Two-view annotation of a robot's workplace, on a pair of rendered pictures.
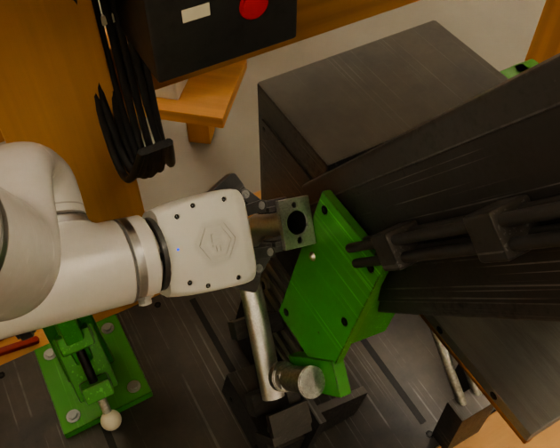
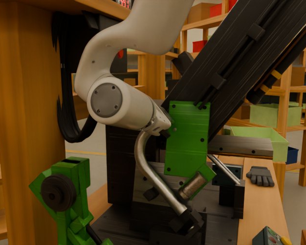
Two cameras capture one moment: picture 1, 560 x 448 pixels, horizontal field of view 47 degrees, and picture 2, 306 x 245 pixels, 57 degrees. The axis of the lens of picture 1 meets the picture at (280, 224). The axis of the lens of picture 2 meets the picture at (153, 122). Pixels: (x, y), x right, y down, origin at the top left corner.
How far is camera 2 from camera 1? 0.69 m
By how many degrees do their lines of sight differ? 53
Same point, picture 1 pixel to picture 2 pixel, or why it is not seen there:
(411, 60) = not seen: hidden behind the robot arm
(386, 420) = (215, 221)
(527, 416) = (266, 148)
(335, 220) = (180, 105)
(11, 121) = (28, 103)
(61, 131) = (44, 116)
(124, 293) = (151, 108)
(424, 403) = (220, 212)
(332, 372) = (206, 167)
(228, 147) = not seen: outside the picture
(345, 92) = not seen: hidden behind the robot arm
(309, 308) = (181, 152)
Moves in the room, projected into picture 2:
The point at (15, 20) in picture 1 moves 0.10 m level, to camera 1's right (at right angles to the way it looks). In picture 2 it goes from (38, 51) to (77, 53)
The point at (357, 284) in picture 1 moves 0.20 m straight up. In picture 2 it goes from (201, 118) to (204, 43)
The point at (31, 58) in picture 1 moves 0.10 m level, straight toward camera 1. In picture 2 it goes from (40, 71) to (74, 71)
